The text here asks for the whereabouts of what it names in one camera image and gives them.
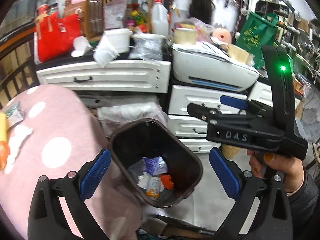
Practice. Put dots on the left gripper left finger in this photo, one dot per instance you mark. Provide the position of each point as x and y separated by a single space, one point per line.
46 218

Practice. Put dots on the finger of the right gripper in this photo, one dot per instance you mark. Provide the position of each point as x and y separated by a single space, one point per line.
212 114
247 107

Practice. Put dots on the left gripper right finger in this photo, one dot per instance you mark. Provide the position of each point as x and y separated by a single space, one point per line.
273 217

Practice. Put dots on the purple plastic bag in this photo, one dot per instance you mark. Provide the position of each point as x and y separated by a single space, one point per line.
155 166

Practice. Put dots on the orange foam fruit net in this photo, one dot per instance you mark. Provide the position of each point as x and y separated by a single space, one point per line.
167 181

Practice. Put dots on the white orange drink bottle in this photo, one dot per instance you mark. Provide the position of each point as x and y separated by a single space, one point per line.
153 188

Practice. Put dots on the green milk carton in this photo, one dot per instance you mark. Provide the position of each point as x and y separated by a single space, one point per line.
15 115

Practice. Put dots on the yellow foam fruit net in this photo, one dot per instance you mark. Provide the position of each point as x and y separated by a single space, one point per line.
3 127

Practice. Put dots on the orange peel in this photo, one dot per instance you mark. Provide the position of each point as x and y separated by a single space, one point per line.
4 153

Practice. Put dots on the white tissue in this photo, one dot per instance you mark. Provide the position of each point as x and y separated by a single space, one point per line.
17 138

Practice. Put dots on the right forearm dark sleeve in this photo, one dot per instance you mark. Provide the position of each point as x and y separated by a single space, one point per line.
304 203

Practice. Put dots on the dark brown trash bin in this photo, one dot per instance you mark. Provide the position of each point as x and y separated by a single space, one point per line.
149 138

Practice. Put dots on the right hand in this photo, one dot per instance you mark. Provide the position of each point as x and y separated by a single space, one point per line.
292 167

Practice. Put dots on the white lower drawer unit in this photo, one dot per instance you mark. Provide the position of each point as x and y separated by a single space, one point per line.
184 125

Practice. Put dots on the white printer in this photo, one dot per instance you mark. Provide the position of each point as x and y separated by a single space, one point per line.
206 65

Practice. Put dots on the white drawer cabinet upper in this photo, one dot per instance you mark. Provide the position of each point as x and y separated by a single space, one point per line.
119 76

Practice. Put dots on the green tote bag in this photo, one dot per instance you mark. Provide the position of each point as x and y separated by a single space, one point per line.
256 32

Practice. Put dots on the pink polka dot tablecloth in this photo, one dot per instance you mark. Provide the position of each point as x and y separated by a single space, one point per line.
65 136

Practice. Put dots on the clear plastic bag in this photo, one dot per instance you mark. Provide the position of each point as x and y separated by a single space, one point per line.
147 47

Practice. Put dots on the black hair wig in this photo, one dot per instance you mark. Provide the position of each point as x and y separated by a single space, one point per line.
202 10

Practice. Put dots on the white plastic jug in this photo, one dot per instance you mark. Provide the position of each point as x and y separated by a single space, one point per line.
159 19

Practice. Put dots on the white paper bucket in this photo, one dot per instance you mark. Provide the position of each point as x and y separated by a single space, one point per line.
119 39

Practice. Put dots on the white folded paper bag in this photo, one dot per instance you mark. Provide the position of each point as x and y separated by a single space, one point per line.
105 51

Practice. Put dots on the white paper cup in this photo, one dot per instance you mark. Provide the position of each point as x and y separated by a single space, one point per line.
81 46

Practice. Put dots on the red gift bag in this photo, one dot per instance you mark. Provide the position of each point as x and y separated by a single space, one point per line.
55 35

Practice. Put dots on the wooden railing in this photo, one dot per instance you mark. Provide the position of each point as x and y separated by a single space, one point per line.
17 62

